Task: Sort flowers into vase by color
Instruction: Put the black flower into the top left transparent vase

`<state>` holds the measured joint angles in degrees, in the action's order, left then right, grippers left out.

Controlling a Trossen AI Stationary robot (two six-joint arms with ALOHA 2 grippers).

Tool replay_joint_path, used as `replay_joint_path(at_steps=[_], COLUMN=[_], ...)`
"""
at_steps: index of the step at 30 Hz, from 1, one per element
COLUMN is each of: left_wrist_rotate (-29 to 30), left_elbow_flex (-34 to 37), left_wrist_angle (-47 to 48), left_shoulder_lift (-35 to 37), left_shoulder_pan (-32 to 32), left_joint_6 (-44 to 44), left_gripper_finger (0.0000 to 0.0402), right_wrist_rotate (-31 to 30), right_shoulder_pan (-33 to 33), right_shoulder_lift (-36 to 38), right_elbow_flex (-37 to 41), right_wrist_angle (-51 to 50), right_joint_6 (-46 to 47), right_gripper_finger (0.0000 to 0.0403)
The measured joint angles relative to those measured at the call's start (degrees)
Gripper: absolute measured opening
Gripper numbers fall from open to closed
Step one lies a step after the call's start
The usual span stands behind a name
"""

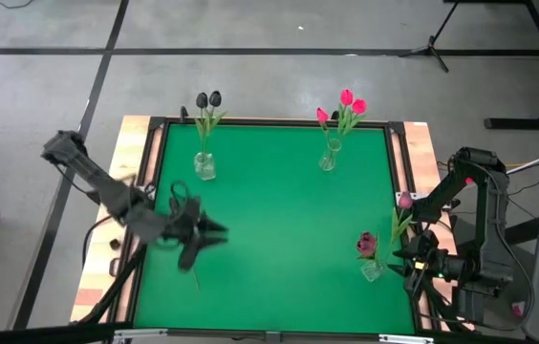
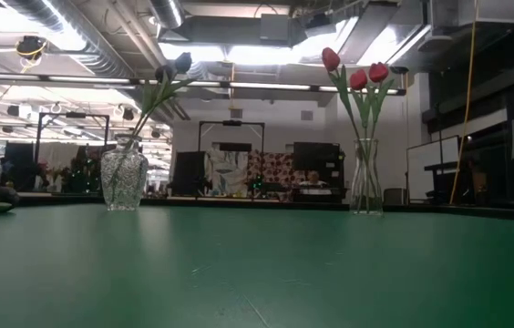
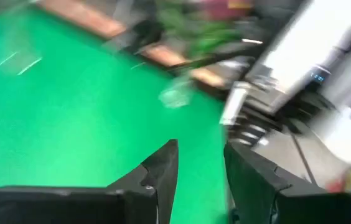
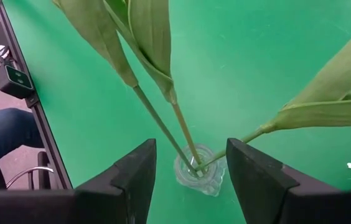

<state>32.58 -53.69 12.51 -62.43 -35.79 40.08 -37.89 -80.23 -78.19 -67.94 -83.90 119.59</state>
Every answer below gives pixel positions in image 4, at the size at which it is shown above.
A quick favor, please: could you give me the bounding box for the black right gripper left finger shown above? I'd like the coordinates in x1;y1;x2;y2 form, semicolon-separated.
75;138;157;224

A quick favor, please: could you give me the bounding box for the black table-level camera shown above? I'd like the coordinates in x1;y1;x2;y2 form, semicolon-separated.
0;63;36;100

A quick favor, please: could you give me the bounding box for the dark red artificial tulip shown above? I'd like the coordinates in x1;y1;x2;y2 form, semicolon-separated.
194;14;351;172
52;0;201;178
102;0;206;167

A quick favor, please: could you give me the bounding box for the seated person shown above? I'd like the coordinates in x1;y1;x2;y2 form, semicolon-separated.
0;107;45;190

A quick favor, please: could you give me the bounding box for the small glass vase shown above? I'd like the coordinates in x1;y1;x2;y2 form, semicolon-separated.
174;142;228;197

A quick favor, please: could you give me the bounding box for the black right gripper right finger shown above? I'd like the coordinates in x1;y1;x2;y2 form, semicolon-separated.
226;138;299;224

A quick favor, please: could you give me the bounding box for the green table mat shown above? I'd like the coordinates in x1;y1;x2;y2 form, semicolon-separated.
2;0;351;224

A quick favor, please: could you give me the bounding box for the black table frame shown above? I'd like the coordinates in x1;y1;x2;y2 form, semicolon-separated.
0;0;73;190

